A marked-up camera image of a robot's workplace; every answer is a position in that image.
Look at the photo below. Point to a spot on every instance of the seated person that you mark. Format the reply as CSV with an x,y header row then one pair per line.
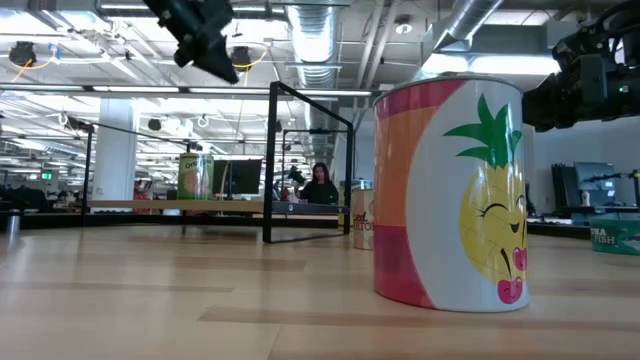
x,y
319,190

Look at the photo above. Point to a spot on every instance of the desk with dark monitors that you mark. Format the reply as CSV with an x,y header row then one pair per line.
x,y
585,185

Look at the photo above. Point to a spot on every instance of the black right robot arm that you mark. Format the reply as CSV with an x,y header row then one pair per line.
x,y
605,30

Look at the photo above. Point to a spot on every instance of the pineapple print can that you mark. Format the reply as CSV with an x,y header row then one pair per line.
x,y
440,200

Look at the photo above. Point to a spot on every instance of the bright ceiling light panel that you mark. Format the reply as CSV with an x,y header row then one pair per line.
x,y
495,65

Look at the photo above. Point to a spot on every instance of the green peach label can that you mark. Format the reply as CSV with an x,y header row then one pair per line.
x,y
195,177

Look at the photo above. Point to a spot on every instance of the slanted silver ventilation duct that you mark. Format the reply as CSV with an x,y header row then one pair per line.
x,y
465,22

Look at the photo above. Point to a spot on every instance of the wooden shelf with black frame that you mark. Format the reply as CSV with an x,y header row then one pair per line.
x,y
200,205

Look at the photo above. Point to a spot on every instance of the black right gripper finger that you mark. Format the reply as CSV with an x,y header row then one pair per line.
x,y
545,107
530,110

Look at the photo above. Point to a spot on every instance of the long strip light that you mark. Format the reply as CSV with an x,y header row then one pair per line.
x,y
150,89

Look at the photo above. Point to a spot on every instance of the black computer monitor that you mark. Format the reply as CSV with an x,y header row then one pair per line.
x,y
240,177

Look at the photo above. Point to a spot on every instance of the white pillar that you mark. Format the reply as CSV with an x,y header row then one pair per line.
x,y
115,150

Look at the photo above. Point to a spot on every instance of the grey metal cylinder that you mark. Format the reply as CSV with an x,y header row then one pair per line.
x,y
12,225

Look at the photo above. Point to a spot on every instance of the black ceiling camera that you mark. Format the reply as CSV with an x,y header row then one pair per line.
x,y
22,54
241,56

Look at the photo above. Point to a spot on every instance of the cream tomato label can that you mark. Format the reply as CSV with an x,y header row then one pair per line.
x,y
364,222

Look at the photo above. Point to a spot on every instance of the round silver ventilation duct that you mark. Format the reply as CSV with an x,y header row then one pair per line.
x,y
315,40

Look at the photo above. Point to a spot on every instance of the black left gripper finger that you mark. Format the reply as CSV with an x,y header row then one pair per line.
x,y
212,64
224,52

